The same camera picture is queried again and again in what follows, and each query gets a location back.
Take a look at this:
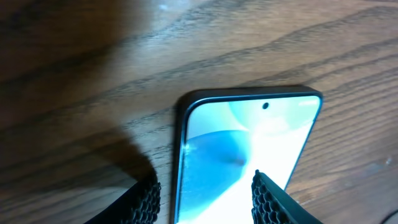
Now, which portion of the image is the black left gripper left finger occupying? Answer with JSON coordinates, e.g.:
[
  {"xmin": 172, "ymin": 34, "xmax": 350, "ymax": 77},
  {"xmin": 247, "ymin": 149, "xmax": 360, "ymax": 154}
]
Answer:
[{"xmin": 85, "ymin": 179, "xmax": 161, "ymax": 224}]

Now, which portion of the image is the black smartphone blue screen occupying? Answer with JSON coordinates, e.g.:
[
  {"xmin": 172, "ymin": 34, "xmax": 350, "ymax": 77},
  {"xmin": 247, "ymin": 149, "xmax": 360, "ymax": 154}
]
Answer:
[{"xmin": 169, "ymin": 86, "xmax": 323, "ymax": 223}]

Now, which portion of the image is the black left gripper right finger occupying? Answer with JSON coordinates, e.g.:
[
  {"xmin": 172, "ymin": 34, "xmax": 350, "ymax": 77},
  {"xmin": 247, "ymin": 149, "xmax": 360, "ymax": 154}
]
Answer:
[{"xmin": 251, "ymin": 170, "xmax": 322, "ymax": 224}]

